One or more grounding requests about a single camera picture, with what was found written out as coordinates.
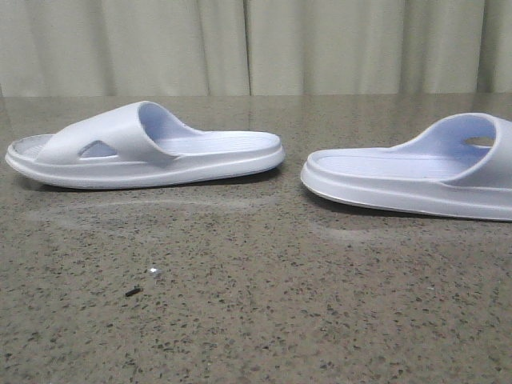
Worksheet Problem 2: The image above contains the light blue slipper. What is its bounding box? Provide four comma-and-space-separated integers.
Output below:
301, 113, 511, 221
6, 101, 285, 190

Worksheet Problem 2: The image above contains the small black debris piece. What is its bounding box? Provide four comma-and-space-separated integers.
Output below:
125, 286, 143, 298

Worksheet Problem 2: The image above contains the beige curtain backdrop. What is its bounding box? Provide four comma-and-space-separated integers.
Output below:
1, 1, 511, 97

